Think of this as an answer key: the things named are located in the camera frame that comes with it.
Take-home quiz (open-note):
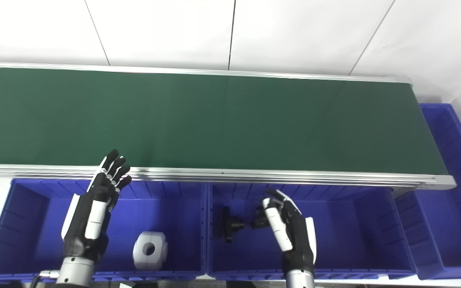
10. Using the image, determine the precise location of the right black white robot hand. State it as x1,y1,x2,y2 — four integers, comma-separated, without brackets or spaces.
263,189,317,272

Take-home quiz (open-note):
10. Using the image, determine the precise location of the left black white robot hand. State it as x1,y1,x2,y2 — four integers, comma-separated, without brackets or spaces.
61,150,132,262

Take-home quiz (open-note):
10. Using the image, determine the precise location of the black flanged machine part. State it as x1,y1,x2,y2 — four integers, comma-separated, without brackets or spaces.
252,207,272,230

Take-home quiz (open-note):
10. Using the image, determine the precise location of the blue plastic bin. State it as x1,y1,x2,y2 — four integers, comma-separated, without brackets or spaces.
0,179,208,282
206,183,418,281
395,103,461,280

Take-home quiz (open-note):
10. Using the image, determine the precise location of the black T-shaped machine part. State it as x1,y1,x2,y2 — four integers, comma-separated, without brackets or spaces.
219,206,245,243

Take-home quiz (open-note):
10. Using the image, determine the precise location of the green conveyor belt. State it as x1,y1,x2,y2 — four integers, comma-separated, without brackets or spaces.
0,61,457,190
0,67,449,176

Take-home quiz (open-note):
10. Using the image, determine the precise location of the white plastic cylinder part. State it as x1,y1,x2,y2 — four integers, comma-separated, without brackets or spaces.
133,231,168,271

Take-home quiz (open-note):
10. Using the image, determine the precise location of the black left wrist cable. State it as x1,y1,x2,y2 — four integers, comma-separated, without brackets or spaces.
30,270,60,288

